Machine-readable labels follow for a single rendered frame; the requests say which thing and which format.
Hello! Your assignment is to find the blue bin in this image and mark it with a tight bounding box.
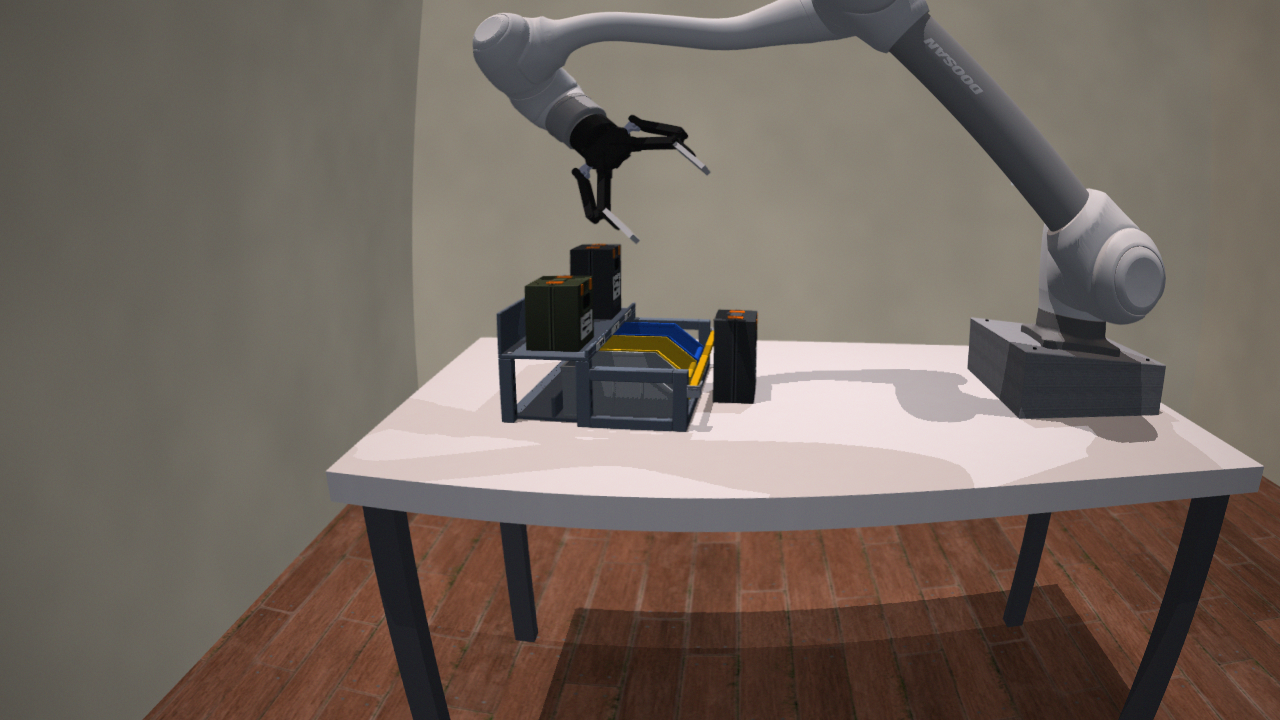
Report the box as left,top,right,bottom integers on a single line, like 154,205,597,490
614,322,703,361

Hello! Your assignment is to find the grey open bin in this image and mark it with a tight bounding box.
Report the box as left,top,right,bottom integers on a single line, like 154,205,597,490
561,351,676,416

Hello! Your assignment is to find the yellow open bin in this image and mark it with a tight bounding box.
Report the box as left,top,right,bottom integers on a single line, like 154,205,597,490
599,334,698,386

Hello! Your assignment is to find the yellow thin bar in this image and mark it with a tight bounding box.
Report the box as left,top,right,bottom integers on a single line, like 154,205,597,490
690,331,713,386

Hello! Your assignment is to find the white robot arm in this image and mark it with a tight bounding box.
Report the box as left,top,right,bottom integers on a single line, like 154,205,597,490
474,0,1166,357

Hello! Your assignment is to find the grey metal shelf rack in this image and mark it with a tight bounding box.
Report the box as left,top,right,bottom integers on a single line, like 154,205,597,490
497,297,713,432

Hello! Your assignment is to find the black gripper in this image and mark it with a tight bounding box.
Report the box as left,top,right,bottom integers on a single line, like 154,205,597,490
570,114,710,243

